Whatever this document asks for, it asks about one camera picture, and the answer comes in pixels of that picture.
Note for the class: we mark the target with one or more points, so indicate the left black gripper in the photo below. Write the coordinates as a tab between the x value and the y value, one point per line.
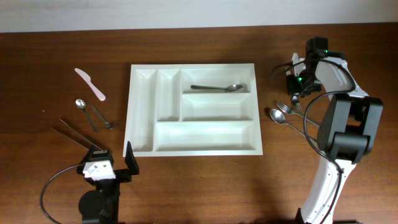
124	176

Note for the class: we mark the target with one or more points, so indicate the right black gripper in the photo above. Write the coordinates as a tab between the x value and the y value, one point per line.
302	86

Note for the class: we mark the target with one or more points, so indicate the steel fork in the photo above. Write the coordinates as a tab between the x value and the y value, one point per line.
296	102
286	109

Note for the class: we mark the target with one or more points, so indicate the steel tweezers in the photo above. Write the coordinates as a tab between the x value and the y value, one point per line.
75	136

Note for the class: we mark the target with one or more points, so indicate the steel tablespoon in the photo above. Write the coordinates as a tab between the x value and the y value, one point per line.
231	88
278	117

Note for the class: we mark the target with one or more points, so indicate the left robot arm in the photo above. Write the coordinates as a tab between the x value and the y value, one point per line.
101	205

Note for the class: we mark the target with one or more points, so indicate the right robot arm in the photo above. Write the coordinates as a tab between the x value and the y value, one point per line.
347	131

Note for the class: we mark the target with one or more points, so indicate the small dark teaspoon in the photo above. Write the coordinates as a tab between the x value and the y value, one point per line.
108	125

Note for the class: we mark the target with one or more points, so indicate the small steel teaspoon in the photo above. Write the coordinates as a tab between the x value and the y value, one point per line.
81	105

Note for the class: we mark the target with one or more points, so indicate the pink plastic knife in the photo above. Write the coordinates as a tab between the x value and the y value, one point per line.
87	79

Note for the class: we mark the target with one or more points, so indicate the white plastic cutlery tray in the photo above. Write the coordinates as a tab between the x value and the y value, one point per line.
165	117

